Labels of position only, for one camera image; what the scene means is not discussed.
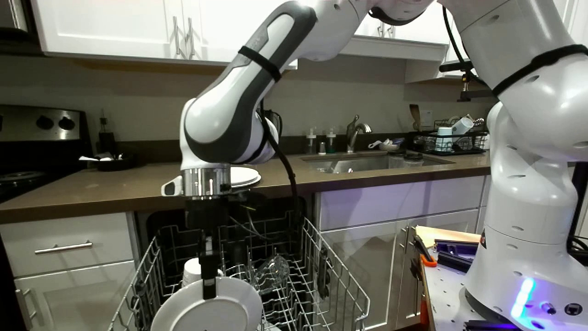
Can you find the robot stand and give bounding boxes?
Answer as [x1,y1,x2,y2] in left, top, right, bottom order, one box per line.
[419,225,588,331]

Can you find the pale blue cup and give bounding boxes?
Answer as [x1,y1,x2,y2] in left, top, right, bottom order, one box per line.
[435,127,453,153]

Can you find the orange and black tool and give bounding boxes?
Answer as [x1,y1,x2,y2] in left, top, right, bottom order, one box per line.
[413,234,438,268]

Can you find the white drawer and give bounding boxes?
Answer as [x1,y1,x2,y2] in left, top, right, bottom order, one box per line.
[0,212,134,278]

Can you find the white mug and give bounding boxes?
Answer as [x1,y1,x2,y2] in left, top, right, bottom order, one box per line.
[452,116,475,137]

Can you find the stove burner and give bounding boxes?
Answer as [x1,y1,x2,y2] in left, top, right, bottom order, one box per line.
[0,171,47,185]

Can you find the dishwasher rack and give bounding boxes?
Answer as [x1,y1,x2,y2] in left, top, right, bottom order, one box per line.
[107,216,371,331]

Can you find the steel tap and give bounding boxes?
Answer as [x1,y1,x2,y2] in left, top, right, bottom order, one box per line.
[345,114,372,154]

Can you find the black bowl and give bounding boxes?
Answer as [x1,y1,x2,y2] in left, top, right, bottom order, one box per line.
[78,152,137,172]

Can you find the clear drinking glass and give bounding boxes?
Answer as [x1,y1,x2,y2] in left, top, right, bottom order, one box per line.
[250,255,291,296]

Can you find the white cup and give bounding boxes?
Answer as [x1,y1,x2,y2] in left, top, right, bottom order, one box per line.
[182,257,224,288]

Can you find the drawer handle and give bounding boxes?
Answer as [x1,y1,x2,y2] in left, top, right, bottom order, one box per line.
[34,240,94,255]

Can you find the white upper cabinet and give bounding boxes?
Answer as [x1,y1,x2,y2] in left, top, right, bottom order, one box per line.
[339,0,452,63]
[29,0,299,70]

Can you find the cardboard sheet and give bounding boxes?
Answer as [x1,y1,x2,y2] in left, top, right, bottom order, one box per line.
[415,225,481,250]

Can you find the white cabinet door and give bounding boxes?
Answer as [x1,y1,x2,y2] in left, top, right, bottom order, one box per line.
[398,209,481,329]
[321,220,410,331]
[13,261,137,331]

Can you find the black metal bars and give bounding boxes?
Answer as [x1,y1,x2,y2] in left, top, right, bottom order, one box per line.
[434,239,480,274]

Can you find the steel sink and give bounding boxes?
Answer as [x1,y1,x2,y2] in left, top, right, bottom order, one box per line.
[300,152,456,175]

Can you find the white soap dish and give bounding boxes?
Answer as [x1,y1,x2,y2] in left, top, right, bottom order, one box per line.
[367,138,406,153]

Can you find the large white plate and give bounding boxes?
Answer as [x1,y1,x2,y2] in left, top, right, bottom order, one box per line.
[151,276,264,331]

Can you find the dishwasher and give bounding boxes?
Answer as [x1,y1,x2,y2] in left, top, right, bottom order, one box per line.
[136,197,371,331]

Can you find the stove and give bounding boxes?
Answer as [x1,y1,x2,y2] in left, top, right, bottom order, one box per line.
[0,104,94,204]

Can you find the stack of white plates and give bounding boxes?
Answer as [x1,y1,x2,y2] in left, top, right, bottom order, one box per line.
[230,166,262,188]

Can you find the black dish drying rack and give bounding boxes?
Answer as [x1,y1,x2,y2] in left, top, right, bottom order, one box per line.
[413,118,489,156]

